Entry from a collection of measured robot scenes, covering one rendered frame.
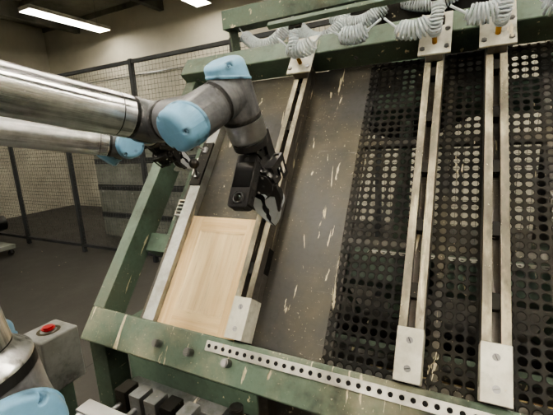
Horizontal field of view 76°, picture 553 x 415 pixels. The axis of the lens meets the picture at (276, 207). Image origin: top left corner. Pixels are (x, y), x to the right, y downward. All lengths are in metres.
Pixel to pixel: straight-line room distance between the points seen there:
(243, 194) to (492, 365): 0.66
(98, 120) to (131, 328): 0.90
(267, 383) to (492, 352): 0.56
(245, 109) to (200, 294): 0.79
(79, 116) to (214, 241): 0.81
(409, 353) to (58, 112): 0.87
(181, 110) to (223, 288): 0.78
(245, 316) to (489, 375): 0.63
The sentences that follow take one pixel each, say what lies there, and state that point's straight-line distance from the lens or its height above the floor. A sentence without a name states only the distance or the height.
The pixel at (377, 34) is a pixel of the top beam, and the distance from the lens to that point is 1.51.
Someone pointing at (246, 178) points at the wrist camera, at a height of 1.43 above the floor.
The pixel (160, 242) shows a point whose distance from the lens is 1.56.
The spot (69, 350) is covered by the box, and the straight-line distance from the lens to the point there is 1.41.
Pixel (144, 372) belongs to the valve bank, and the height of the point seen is 0.76.
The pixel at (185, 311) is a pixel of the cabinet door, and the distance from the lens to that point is 1.30.
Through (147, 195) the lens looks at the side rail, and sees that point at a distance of 1.60.
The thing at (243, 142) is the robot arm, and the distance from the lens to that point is 0.68.
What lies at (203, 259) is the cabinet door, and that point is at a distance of 1.33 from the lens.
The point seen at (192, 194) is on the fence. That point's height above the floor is 1.29.
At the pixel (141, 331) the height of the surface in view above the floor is 0.88.
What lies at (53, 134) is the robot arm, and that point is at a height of 1.54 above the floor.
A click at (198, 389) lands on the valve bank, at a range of 1.24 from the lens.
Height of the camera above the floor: 1.51
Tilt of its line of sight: 11 degrees down
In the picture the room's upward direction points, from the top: 3 degrees counter-clockwise
